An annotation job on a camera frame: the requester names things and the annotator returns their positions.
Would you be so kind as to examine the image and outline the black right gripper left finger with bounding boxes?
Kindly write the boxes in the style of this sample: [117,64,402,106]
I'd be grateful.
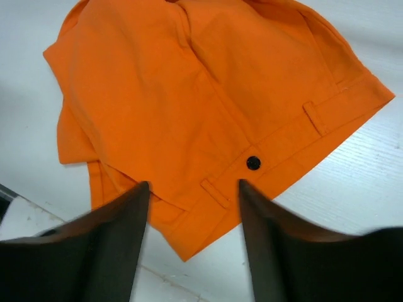
[1,182,150,301]

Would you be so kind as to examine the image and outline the orange trousers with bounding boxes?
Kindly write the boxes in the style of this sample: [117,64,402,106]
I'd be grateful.
[43,1,394,260]

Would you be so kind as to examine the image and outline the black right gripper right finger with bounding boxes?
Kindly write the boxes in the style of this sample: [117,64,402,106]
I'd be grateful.
[239,179,402,301]

